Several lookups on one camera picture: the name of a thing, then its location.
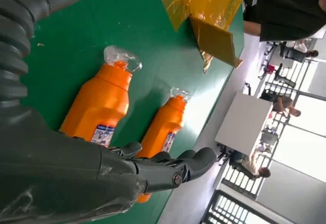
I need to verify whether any green table mat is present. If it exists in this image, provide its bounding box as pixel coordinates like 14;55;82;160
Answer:
20;0;245;224

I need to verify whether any yellow cardboard box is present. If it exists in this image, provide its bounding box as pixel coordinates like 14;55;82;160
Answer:
189;15;243;69

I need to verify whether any white background table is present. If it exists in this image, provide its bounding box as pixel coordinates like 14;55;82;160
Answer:
214;92;273;157

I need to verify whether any seated background person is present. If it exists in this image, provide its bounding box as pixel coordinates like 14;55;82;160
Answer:
229;149;272;180
260;90;302;118
279;39;319;64

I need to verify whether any black window railing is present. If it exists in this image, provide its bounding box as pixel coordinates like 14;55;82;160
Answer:
220;60;326;200

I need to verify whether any black office chair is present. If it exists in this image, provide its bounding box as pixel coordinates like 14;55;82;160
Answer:
257;62;297;89

